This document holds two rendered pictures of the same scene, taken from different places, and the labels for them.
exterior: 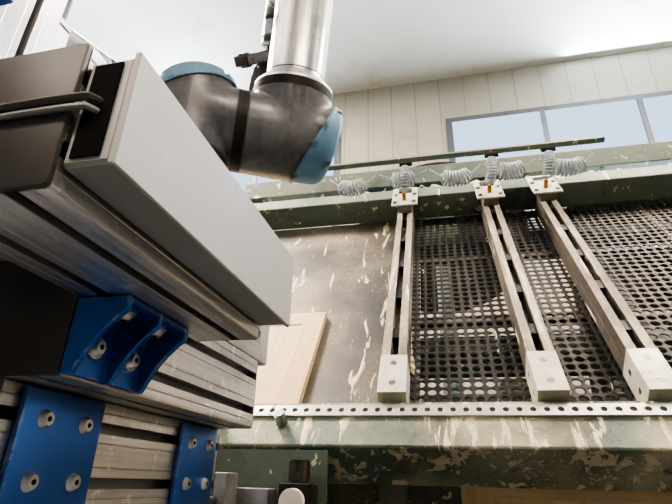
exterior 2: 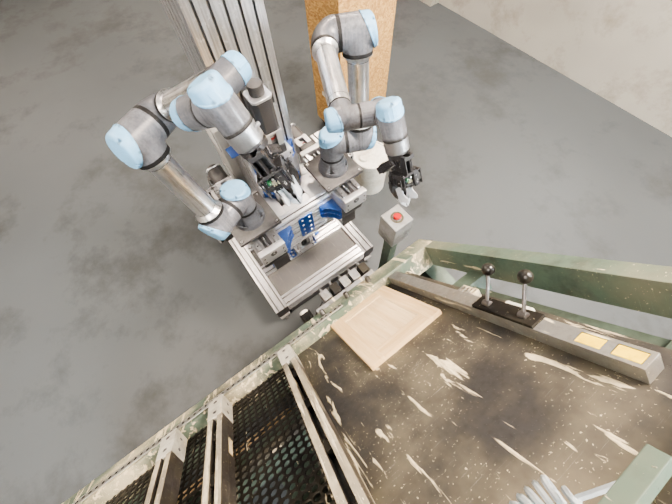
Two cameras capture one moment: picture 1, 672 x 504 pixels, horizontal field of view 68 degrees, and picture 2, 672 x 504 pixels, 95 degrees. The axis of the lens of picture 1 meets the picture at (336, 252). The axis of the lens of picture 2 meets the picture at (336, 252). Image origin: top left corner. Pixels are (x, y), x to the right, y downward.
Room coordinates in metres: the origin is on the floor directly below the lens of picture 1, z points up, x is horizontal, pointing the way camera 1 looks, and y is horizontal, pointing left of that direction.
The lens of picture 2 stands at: (1.42, -0.09, 2.27)
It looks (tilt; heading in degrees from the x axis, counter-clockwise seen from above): 64 degrees down; 135
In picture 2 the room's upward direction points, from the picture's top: 6 degrees counter-clockwise
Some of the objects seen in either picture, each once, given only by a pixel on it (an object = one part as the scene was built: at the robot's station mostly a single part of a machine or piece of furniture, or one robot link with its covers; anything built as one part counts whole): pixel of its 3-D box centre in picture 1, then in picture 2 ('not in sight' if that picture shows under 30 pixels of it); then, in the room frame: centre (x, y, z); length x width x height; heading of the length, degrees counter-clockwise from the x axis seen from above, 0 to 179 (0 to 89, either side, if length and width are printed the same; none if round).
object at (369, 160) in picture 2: not in sight; (371, 165); (0.42, 1.41, 0.24); 0.32 x 0.30 x 0.47; 77
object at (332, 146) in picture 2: not in sight; (332, 142); (0.67, 0.69, 1.20); 0.13 x 0.12 x 0.14; 51
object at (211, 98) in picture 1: (195, 120); (237, 197); (0.55, 0.20, 1.20); 0.13 x 0.12 x 0.14; 105
